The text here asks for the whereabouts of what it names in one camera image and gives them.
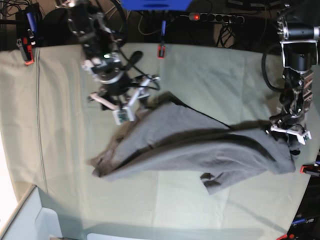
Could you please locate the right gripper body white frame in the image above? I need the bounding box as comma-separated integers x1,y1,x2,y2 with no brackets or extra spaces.
88,75,160,125

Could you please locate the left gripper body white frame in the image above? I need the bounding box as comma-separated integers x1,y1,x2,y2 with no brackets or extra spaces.
269,113,312,145

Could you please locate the grey t-shirt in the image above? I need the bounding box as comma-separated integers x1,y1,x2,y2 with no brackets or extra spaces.
91,93,299,195

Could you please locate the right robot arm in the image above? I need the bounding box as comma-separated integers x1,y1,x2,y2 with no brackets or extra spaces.
56,0,160,125

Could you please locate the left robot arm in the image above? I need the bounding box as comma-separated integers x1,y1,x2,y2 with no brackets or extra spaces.
261,0,320,145

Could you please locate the red clamp right edge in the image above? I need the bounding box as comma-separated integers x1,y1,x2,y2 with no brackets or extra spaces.
300,161,320,177

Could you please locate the red clamp top centre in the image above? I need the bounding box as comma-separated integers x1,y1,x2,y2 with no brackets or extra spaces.
157,44,166,59

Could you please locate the red clamp bottom right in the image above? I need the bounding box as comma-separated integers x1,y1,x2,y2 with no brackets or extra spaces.
276,233,295,240

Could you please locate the blue box at top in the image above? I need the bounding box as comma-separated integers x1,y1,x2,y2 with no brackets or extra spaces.
120,0,192,11

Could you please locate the black round stool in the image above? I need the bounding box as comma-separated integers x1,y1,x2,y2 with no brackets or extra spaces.
40,8,75,47

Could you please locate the red black clamp top left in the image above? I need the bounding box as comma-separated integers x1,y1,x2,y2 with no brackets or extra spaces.
16,28,36,66

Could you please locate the black power strip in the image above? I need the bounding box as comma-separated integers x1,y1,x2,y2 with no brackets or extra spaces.
188,12,245,25

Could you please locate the white bin bottom left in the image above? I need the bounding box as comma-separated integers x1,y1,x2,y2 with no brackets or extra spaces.
0,185,63,240

